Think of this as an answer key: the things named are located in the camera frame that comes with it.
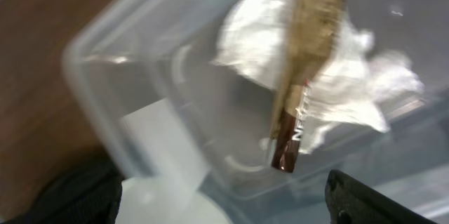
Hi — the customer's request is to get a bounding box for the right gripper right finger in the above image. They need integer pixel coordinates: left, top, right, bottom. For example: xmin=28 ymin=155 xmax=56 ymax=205
xmin=325 ymin=170 xmax=436 ymax=224

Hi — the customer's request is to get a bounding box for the clear plastic waste bin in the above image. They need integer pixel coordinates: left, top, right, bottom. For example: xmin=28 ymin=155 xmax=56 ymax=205
xmin=64 ymin=0 xmax=448 ymax=223

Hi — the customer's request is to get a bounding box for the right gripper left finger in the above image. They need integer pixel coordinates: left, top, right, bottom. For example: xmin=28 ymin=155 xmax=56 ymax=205
xmin=4 ymin=157 xmax=123 ymax=224

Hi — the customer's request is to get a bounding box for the gold brown snack wrapper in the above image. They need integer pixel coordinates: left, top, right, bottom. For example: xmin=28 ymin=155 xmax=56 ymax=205
xmin=269 ymin=0 xmax=346 ymax=173

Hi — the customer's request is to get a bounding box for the white paper napkin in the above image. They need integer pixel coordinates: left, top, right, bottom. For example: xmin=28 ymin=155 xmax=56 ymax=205
xmin=213 ymin=0 xmax=424 ymax=154

